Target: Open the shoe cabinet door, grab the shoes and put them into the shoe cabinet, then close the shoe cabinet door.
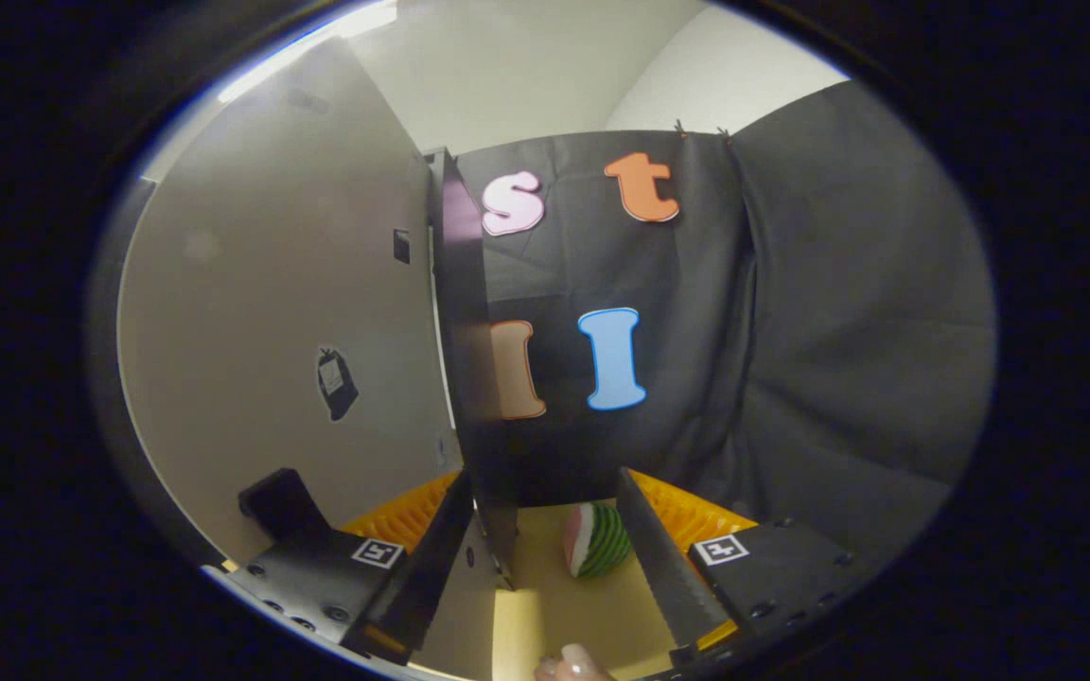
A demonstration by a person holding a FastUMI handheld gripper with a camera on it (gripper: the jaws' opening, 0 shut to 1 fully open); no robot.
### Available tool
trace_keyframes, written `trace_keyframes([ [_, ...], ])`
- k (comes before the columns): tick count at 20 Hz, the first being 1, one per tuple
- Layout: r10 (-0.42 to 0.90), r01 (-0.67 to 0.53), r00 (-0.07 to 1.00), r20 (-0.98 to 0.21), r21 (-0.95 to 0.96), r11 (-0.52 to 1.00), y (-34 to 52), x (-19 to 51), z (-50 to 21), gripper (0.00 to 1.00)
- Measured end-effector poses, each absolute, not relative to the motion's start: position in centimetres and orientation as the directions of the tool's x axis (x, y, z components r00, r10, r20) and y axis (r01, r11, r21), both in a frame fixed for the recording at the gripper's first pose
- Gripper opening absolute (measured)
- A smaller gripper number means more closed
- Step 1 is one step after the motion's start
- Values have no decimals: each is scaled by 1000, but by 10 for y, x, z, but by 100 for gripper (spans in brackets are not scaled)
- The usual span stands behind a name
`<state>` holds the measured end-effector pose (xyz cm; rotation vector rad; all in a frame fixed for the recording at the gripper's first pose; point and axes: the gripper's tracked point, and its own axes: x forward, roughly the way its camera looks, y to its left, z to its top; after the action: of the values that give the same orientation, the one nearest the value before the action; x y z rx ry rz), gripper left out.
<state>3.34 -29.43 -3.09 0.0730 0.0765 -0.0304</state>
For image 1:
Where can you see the grey shoe cabinet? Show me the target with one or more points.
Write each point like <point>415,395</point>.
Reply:
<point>469,378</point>

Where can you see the black backdrop cloth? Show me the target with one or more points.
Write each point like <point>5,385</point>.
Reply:
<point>838,284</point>

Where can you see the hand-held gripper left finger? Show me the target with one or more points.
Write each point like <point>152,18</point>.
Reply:
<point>422,577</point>

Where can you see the striped watermelon toy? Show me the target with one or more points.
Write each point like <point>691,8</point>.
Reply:
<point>597,541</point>

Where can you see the white shoe cabinet door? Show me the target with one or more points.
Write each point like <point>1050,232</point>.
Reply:
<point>271,265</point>

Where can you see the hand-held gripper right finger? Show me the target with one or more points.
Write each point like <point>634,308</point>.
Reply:
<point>663,567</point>

